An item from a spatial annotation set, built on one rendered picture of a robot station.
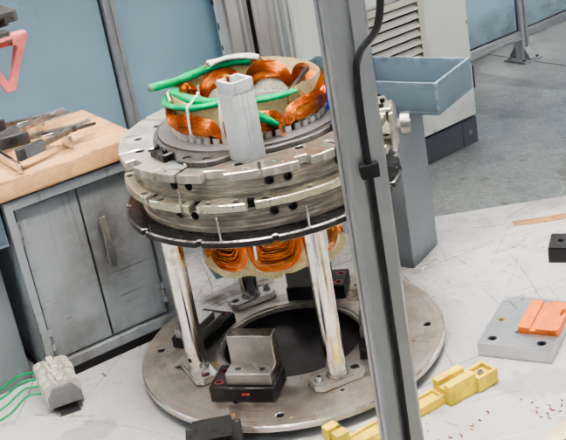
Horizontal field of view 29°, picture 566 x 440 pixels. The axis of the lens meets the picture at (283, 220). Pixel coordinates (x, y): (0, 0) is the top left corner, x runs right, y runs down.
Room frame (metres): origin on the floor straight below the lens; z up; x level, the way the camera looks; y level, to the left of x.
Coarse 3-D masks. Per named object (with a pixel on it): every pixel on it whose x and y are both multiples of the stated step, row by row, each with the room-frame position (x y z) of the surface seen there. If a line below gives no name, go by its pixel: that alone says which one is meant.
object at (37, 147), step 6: (30, 144) 1.29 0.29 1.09; (36, 144) 1.30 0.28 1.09; (42, 144) 1.30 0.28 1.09; (18, 150) 1.28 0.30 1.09; (24, 150) 1.29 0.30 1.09; (30, 150) 1.29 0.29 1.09; (36, 150) 1.30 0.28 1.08; (42, 150) 1.30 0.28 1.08; (18, 156) 1.28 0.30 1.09; (24, 156) 1.28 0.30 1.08; (30, 156) 1.29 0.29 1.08
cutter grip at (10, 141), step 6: (24, 132) 1.35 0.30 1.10; (0, 138) 1.34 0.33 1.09; (6, 138) 1.34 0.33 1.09; (12, 138) 1.34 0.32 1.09; (18, 138) 1.34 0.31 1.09; (24, 138) 1.35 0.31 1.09; (0, 144) 1.34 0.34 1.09; (6, 144) 1.34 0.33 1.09; (12, 144) 1.34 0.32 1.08; (18, 144) 1.34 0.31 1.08; (24, 144) 1.35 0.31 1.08; (0, 150) 1.34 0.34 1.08
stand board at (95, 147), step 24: (48, 120) 1.48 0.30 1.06; (72, 120) 1.46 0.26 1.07; (96, 120) 1.44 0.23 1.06; (96, 144) 1.34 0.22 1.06; (0, 168) 1.31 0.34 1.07; (24, 168) 1.29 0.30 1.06; (48, 168) 1.28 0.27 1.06; (72, 168) 1.30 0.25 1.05; (96, 168) 1.31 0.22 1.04; (0, 192) 1.25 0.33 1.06; (24, 192) 1.26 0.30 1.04
